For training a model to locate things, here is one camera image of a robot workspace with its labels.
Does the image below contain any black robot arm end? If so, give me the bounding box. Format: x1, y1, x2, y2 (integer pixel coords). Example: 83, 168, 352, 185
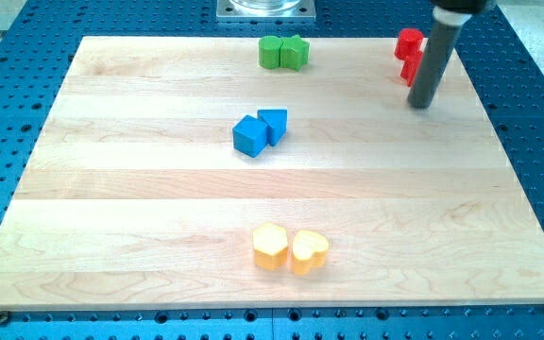
431, 0, 497, 15

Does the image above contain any blue cube block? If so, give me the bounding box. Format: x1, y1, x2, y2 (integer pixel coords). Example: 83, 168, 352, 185
232, 115, 267, 158

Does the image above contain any yellow heart block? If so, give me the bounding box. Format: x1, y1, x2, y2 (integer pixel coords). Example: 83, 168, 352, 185
291, 230, 330, 275

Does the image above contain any blue triangle block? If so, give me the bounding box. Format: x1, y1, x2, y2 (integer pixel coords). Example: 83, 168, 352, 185
257, 109, 288, 146

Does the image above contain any yellow hexagon block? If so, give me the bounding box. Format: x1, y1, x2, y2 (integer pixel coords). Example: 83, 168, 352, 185
252, 223, 288, 271

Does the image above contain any light wooden board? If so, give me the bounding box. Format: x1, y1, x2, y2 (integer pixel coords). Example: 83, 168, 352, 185
0, 36, 544, 311

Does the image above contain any green star block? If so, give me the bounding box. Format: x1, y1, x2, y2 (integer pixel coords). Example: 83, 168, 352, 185
280, 35, 310, 71

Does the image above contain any green cylinder block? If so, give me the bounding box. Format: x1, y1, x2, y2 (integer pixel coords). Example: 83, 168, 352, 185
258, 36, 282, 69

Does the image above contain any red block behind rod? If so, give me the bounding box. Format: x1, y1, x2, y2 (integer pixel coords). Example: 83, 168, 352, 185
400, 51, 423, 87

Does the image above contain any red cylinder block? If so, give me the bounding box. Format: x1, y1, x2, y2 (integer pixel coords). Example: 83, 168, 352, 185
394, 27, 424, 60

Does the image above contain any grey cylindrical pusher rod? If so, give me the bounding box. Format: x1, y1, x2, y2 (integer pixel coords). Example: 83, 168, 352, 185
407, 6, 472, 109

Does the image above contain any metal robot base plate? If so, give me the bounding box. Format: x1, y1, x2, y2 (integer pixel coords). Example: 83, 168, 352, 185
215, 0, 316, 22

